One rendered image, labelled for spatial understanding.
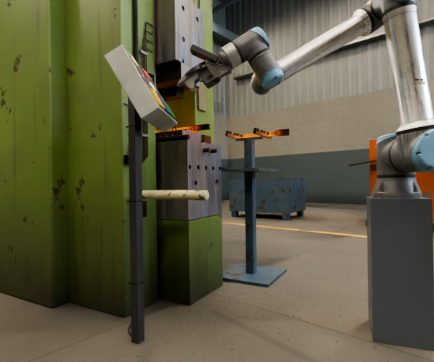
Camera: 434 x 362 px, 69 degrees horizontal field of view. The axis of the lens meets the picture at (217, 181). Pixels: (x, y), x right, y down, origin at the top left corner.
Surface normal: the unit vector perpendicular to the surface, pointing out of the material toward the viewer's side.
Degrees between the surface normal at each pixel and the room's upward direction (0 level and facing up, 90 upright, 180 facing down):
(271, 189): 90
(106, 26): 90
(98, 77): 90
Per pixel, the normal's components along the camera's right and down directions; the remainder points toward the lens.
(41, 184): -0.50, 0.00
